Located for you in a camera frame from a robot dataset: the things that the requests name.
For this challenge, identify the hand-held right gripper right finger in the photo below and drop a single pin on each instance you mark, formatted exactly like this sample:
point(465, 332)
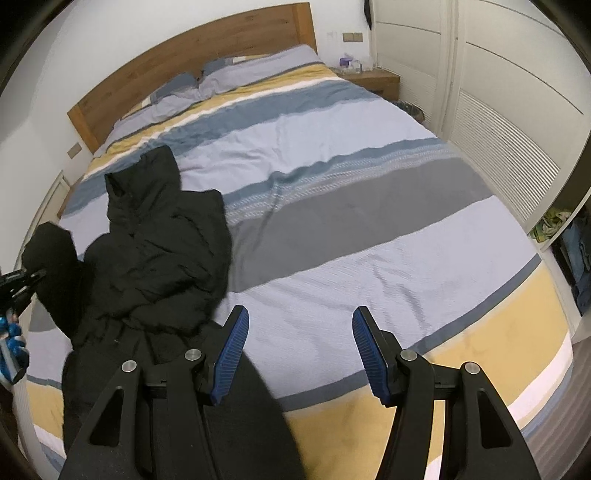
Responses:
point(369, 355)

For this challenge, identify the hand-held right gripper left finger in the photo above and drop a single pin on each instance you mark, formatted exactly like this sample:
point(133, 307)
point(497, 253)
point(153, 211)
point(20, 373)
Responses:
point(231, 350)

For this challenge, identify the dark waste bin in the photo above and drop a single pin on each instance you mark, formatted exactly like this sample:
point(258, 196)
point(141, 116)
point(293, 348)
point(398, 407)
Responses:
point(411, 110)

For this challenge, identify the brass wall socket plate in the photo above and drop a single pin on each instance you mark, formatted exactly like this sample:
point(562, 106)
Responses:
point(74, 151)

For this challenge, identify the brass wall switch plate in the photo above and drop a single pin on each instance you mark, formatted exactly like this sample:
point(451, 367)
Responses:
point(352, 37)

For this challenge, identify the blue hanging clothes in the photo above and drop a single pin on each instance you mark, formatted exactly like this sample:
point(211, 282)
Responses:
point(579, 267)

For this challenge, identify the black hanging object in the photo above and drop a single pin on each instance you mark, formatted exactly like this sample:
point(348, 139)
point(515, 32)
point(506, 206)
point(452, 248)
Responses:
point(368, 14)

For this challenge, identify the wooden nightstand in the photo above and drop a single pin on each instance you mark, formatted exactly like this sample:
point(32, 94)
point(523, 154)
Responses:
point(374, 83)
point(69, 196)

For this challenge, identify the black padded jacket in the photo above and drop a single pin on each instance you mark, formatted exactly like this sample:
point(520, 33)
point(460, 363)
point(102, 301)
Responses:
point(161, 249)

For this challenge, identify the green white crumpled cloth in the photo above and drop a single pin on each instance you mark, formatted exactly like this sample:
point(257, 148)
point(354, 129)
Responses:
point(549, 226)

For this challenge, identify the striped pillow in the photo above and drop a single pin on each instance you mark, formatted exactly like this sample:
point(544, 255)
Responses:
point(161, 106)
point(263, 69)

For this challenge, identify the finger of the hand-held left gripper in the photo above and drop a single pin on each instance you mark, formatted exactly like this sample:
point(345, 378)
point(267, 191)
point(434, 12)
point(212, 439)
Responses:
point(23, 278)

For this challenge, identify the wooden headboard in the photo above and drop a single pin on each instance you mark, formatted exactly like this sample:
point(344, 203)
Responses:
point(184, 50)

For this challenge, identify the white wardrobe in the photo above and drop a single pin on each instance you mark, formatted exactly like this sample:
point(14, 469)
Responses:
point(498, 92)

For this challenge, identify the tissue box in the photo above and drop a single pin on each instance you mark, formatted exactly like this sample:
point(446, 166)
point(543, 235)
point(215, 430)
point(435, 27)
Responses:
point(351, 64)

